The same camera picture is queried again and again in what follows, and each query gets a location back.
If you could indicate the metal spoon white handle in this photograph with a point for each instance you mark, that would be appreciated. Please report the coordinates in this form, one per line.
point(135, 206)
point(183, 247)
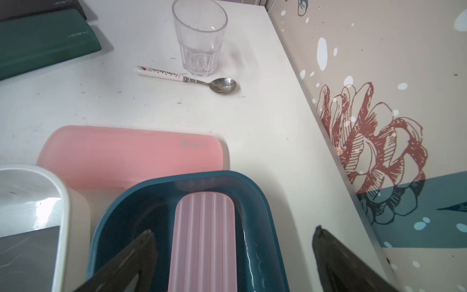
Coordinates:
point(221, 86)

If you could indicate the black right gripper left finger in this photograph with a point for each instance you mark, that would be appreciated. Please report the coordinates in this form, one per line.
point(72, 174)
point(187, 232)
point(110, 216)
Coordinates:
point(132, 270)

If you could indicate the green pencil case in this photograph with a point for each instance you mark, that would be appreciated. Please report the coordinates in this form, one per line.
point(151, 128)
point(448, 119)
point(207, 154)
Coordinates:
point(39, 41)

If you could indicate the clear drinking glass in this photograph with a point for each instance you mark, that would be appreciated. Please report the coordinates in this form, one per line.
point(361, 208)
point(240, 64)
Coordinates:
point(200, 29)

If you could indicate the dark teal storage box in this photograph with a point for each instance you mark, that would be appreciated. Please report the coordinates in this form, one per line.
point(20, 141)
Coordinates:
point(152, 204)

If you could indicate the black pencil case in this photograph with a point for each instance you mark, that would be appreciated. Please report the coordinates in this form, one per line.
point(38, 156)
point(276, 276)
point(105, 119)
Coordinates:
point(28, 260)
point(13, 9)

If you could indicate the white storage box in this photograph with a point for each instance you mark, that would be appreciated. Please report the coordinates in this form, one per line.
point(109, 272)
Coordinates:
point(33, 198)

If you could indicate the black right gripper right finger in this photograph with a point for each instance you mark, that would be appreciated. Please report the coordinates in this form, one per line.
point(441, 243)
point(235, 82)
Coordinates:
point(342, 271)

